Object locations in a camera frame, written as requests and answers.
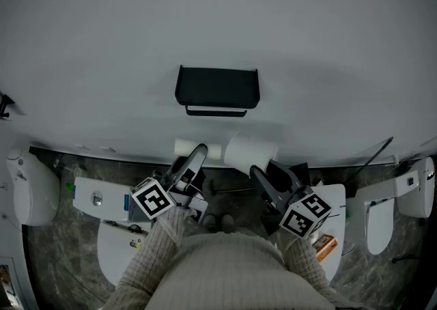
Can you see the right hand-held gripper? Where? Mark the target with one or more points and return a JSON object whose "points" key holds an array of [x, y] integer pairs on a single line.
{"points": [[302, 221]]}

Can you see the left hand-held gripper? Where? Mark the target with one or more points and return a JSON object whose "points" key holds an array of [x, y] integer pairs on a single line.
{"points": [[153, 199]]}

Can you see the white toilet paper roll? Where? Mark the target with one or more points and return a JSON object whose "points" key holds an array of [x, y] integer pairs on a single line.
{"points": [[249, 151]]}

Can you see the person's right forearm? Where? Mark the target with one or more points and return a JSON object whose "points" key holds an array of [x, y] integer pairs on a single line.
{"points": [[305, 261]]}

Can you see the person's left forearm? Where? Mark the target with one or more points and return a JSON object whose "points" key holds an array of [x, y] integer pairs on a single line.
{"points": [[153, 254]]}

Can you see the white toilet with flat lid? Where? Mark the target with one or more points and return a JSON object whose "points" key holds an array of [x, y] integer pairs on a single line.
{"points": [[336, 199]]}

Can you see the white toilet with round button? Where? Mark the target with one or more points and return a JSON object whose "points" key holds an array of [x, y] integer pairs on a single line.
{"points": [[109, 196]]}

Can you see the black toilet paper holder shelf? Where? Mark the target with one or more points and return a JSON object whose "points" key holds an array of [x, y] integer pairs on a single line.
{"points": [[216, 88]]}

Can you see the white toilet with long seat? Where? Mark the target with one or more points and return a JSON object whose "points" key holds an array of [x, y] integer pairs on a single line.
{"points": [[406, 189]]}

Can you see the white rounded smart toilet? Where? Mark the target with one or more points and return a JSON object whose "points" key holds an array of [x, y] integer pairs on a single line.
{"points": [[34, 189]]}

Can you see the black box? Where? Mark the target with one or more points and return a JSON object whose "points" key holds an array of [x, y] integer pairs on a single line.
{"points": [[300, 173]]}

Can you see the person's left shoe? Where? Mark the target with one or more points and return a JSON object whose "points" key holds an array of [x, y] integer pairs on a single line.
{"points": [[210, 223]]}

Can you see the person's shoe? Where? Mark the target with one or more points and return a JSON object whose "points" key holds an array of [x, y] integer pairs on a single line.
{"points": [[227, 222], [210, 223]]}

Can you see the person's right shoe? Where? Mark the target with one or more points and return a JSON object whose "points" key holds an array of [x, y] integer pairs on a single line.
{"points": [[227, 222]]}

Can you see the small orange box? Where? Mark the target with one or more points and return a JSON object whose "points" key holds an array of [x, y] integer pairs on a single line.
{"points": [[326, 249]]}

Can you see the person's knit sweater torso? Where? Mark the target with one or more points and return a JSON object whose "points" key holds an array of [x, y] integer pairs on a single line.
{"points": [[232, 274]]}

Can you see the leaning thin black rod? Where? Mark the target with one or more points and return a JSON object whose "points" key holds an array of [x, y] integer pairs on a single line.
{"points": [[373, 158]]}

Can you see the round floor drain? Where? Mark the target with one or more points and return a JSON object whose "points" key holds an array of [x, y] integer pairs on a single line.
{"points": [[78, 171]]}

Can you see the black floor tool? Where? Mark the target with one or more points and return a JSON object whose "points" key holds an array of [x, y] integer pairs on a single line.
{"points": [[404, 259]]}

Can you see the small black wall holder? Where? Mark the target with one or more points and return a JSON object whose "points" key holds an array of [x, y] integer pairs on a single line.
{"points": [[7, 105]]}

